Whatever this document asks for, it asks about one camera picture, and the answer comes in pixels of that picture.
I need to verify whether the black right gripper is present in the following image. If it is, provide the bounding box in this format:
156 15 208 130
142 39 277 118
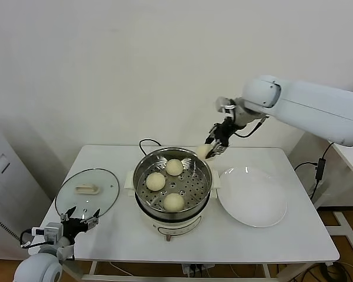
205 116 239 160

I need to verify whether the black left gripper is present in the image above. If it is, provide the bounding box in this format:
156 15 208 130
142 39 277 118
60 206 101 244

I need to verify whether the white steamed baozi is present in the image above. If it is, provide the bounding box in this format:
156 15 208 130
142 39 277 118
165 159 184 176
195 144 217 161
163 193 185 213
145 172 166 191

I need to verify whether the glass pot lid cream handle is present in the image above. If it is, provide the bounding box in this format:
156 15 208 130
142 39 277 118
55 167 120 224

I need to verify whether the perforated steel steamer basket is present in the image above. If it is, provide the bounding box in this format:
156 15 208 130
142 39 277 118
132 147 212 220

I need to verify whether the white round plate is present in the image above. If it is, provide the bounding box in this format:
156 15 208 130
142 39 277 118
217 166 288 227

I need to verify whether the white metal cabinet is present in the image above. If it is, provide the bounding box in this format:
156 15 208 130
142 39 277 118
0 120 53 261

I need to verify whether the cream electric cooker base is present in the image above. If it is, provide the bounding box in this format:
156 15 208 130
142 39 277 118
123 169 221 242

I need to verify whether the white power strip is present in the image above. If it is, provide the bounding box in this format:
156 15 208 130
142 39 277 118
181 263 215 277

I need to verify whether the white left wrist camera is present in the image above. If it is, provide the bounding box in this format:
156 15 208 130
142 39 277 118
31 222 62 244

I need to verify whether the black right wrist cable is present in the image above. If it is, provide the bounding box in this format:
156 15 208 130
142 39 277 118
234 116 270 138

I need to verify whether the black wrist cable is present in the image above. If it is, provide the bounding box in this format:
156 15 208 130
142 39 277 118
19 229 46 249
234 116 270 138

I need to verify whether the thin white cable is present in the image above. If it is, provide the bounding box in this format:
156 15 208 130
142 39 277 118
109 262 135 277

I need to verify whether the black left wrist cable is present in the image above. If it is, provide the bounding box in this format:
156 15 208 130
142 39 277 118
19 229 46 249

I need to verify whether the black cooker power cord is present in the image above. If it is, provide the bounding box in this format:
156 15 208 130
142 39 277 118
138 139 162 157

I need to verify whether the white table frame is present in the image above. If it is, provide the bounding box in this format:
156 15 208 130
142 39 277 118
81 260 271 282

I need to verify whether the black floor cable bundle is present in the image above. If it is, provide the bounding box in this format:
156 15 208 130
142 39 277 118
294 260 353 282

